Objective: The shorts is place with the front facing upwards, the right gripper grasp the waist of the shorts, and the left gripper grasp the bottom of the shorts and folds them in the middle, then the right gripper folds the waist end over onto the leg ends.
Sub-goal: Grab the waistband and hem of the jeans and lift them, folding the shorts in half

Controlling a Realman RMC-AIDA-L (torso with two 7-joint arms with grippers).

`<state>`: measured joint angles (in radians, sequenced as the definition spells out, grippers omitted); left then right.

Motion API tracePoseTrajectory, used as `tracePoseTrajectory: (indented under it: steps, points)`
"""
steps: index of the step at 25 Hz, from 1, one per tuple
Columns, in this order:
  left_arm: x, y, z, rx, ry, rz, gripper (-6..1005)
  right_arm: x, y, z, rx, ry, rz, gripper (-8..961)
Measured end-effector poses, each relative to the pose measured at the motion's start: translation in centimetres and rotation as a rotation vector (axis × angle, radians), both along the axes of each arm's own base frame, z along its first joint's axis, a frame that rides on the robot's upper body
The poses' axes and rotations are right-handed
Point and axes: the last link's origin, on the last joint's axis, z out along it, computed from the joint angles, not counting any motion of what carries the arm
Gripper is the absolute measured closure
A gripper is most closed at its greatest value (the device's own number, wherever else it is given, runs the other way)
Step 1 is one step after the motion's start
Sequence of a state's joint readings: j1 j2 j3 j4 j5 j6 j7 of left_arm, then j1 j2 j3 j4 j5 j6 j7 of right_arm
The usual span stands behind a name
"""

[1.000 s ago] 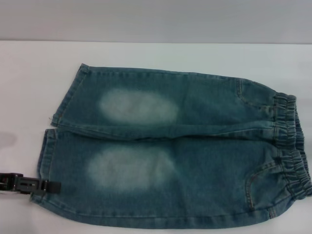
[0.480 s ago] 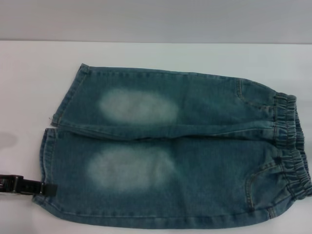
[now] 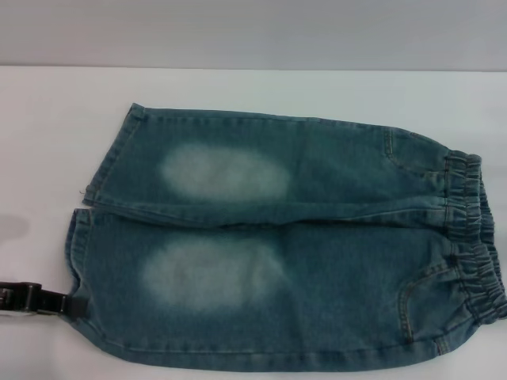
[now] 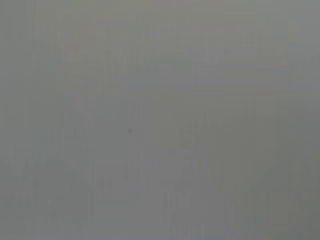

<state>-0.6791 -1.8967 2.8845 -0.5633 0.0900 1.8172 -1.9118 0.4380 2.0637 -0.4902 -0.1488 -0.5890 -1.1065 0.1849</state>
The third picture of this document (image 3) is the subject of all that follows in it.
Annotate blue denim shorts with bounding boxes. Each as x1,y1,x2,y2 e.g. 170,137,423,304
65,102,507,380

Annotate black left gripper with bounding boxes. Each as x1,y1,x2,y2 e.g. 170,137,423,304
0,280,86,320

